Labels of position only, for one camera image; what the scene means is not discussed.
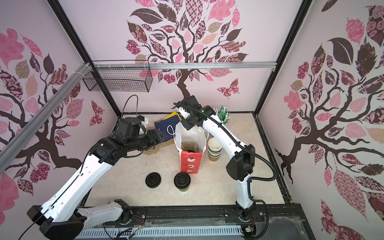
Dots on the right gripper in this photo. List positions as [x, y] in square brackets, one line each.
[185, 124]

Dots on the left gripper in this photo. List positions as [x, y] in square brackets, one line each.
[154, 137]

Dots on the white red paper bag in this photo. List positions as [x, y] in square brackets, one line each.
[190, 162]

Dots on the black cup lid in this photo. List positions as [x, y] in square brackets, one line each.
[190, 146]
[182, 180]

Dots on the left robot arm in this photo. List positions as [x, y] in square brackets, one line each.
[61, 218]

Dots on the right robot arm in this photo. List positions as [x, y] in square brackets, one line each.
[242, 156]

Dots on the navy napkin stack box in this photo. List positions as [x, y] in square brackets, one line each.
[167, 127]

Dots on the stack of paper cups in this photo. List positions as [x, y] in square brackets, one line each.
[215, 150]

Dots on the stack of black lids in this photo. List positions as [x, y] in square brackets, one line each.
[153, 180]

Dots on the aluminium rail back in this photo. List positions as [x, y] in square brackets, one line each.
[174, 66]

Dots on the aluminium rail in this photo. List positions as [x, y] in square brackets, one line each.
[11, 150]
[174, 66]

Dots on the black wire basket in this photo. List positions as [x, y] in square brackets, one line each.
[120, 77]

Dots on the white cable duct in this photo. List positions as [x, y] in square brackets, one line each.
[158, 232]

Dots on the aluminium rail left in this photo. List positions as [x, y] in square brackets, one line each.
[11, 150]

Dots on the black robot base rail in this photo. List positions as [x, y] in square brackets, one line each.
[273, 222]

